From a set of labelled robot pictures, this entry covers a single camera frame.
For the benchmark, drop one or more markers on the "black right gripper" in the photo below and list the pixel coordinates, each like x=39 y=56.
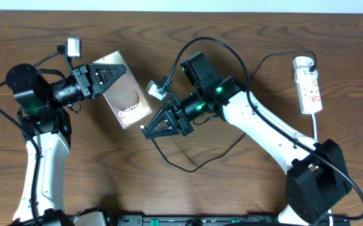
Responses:
x=175 y=126

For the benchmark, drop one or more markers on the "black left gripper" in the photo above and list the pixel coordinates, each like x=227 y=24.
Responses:
x=102 y=73

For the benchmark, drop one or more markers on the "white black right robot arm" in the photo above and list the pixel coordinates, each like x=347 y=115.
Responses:
x=316 y=172

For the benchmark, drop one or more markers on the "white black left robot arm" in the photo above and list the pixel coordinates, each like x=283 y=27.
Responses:
x=43 y=95

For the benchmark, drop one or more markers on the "white USB charger adapter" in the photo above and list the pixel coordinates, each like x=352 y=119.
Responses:
x=304 y=62

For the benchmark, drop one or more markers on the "white power strip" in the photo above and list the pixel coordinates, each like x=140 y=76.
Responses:
x=308 y=90

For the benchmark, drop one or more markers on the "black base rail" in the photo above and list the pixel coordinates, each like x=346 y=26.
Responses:
x=98 y=218

